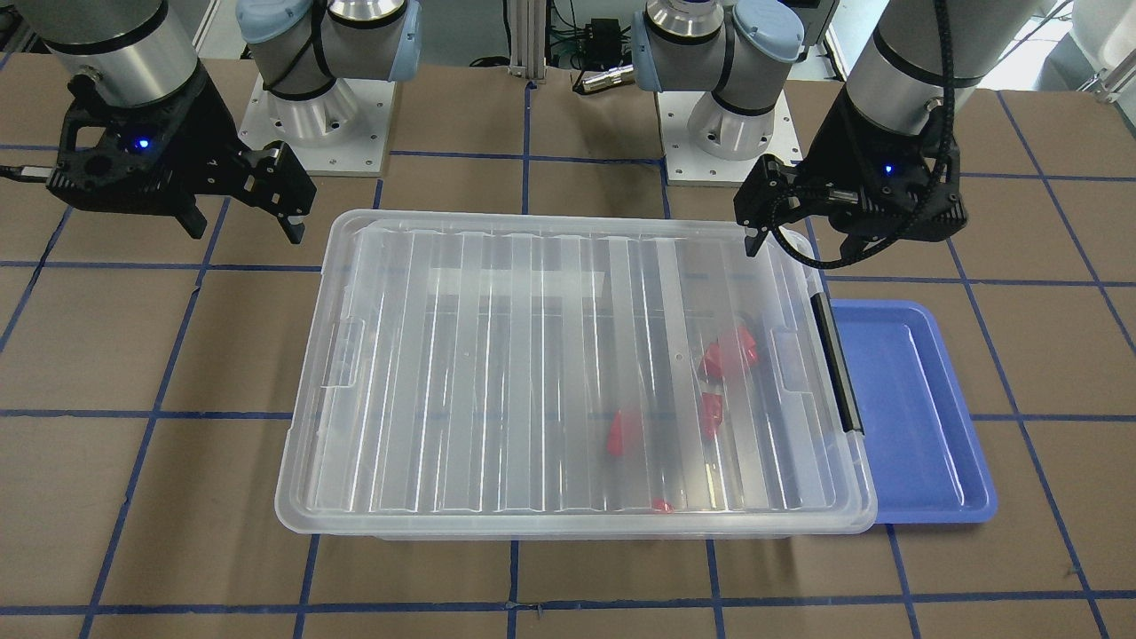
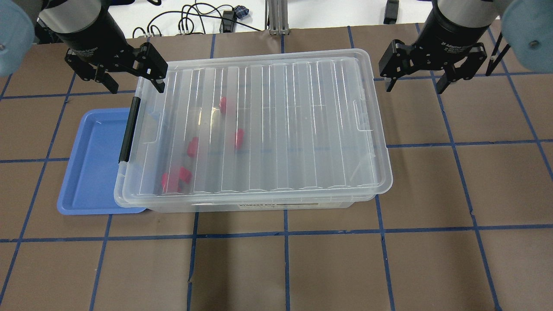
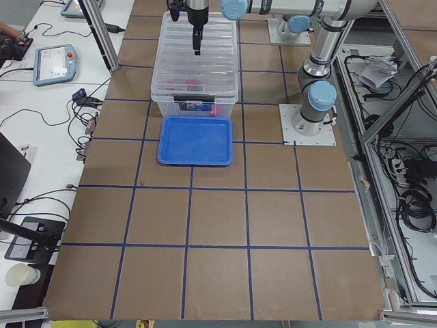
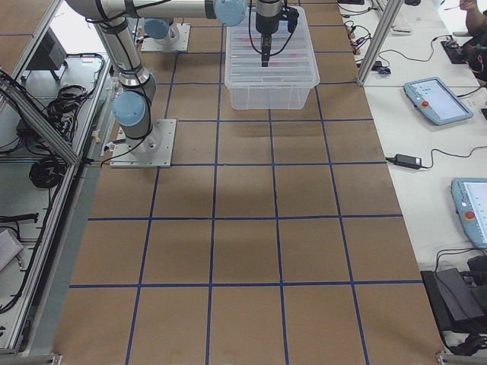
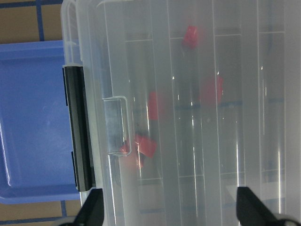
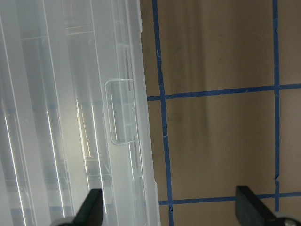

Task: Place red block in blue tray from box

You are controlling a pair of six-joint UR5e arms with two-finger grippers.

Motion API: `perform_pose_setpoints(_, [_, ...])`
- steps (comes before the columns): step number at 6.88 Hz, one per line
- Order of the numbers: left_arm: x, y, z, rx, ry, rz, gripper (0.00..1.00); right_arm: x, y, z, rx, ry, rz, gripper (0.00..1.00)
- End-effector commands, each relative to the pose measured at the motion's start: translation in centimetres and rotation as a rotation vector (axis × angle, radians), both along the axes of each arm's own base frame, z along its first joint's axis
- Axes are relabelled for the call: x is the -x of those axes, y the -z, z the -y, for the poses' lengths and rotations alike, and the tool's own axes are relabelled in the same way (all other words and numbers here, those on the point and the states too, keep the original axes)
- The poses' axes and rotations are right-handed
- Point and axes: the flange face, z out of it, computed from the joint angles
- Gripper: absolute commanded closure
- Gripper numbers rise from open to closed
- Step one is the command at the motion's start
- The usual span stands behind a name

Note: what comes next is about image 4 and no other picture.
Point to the aluminium frame post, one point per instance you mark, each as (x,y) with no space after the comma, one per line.
(380,34)

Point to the black power adapter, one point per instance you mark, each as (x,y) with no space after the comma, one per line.
(407,161)

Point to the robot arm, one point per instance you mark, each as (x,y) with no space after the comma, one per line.
(132,108)
(161,28)

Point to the far blue teach pendant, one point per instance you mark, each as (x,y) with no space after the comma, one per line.
(436,101)

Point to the grey control box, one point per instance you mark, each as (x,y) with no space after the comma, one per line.
(50,55)

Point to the near blue teach pendant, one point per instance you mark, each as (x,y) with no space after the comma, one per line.
(469,196)

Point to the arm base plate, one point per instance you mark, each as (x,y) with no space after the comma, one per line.
(151,45)
(155,151)

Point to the person at desk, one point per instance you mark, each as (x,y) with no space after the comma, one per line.
(474,50)

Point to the blue teach pendant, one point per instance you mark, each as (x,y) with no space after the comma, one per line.
(469,196)
(436,101)

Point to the clear plastic storage box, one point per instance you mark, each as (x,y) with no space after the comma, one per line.
(285,82)

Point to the black laptop stand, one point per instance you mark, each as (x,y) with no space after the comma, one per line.
(457,300)

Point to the aluminium frame rail left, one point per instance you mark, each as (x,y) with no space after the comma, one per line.
(31,114)

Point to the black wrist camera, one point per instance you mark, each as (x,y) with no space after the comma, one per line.
(291,14)

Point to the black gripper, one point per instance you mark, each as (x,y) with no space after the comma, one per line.
(265,23)

